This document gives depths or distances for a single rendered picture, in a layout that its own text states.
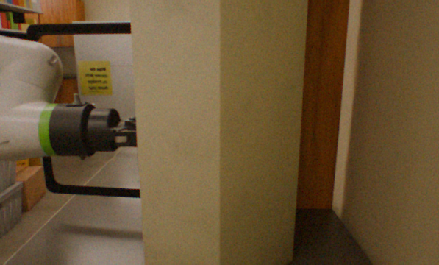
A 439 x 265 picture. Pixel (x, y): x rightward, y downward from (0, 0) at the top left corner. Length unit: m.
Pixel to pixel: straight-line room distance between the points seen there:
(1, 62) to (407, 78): 0.70
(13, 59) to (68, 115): 0.16
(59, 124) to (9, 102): 0.10
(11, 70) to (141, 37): 0.31
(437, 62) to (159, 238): 0.48
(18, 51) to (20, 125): 0.15
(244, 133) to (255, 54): 0.11
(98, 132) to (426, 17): 0.55
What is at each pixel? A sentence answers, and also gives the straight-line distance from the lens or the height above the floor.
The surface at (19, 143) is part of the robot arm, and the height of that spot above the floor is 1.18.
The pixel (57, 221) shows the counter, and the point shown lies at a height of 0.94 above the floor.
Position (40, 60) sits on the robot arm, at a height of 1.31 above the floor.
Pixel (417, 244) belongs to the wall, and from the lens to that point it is 0.66.
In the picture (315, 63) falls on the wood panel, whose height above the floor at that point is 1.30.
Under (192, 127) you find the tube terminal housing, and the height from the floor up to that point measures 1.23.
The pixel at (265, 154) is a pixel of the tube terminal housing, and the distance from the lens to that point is 0.54.
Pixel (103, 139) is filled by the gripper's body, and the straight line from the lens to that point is 0.59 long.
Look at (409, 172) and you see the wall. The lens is 0.66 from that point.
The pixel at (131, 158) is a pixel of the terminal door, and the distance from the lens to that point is 0.82.
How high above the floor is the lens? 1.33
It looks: 14 degrees down
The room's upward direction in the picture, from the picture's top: straight up
